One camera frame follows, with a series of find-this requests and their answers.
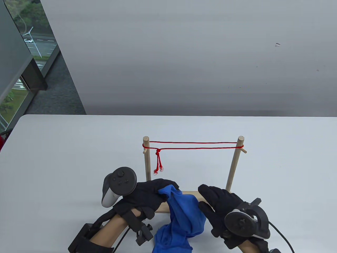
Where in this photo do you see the person's right hand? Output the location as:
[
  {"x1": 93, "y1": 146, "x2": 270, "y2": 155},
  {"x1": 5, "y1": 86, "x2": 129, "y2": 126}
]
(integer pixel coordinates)
[{"x1": 198, "y1": 184, "x2": 244, "y2": 249}]

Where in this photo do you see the black and white controller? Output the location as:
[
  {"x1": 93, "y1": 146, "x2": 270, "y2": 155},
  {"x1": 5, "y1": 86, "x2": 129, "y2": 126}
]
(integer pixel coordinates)
[
  {"x1": 224, "y1": 198, "x2": 271, "y2": 240},
  {"x1": 102, "y1": 167, "x2": 137, "y2": 208}
]

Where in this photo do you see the person's left forearm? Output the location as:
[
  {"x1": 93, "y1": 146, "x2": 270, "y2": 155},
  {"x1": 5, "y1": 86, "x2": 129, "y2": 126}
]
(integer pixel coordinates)
[{"x1": 90, "y1": 208, "x2": 140, "y2": 248}]

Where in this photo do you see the red elastic cord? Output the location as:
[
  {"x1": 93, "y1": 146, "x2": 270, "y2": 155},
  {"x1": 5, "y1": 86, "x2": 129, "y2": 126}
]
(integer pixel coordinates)
[{"x1": 142, "y1": 141, "x2": 244, "y2": 175}]

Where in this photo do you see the glass window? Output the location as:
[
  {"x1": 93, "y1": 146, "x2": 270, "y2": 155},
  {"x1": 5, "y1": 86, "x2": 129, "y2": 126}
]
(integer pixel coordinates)
[{"x1": 0, "y1": 0, "x2": 61, "y2": 132}]

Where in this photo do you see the wooden rack with posts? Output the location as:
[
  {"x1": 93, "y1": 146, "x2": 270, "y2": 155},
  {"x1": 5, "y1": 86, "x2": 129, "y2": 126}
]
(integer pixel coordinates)
[{"x1": 142, "y1": 136, "x2": 247, "y2": 214}]

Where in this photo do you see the red object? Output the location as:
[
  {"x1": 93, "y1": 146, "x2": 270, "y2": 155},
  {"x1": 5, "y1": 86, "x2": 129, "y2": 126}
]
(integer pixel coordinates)
[{"x1": 0, "y1": 132, "x2": 9, "y2": 153}]

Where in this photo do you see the person's right forearm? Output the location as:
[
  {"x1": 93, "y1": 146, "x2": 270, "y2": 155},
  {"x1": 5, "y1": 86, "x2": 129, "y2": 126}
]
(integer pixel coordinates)
[{"x1": 238, "y1": 239, "x2": 264, "y2": 253}]

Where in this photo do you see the black cable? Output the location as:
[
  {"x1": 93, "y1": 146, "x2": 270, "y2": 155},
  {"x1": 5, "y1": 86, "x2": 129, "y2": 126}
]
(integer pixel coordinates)
[
  {"x1": 113, "y1": 228, "x2": 131, "y2": 253},
  {"x1": 269, "y1": 221, "x2": 295, "y2": 253}
]

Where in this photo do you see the blue towel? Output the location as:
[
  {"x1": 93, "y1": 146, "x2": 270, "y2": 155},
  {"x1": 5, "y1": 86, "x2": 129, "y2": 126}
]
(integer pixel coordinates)
[{"x1": 153, "y1": 184, "x2": 206, "y2": 253}]

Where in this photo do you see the person's left hand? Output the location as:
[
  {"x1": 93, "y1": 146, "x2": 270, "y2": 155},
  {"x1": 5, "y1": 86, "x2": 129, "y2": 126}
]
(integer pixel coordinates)
[{"x1": 113, "y1": 178, "x2": 180, "y2": 220}]

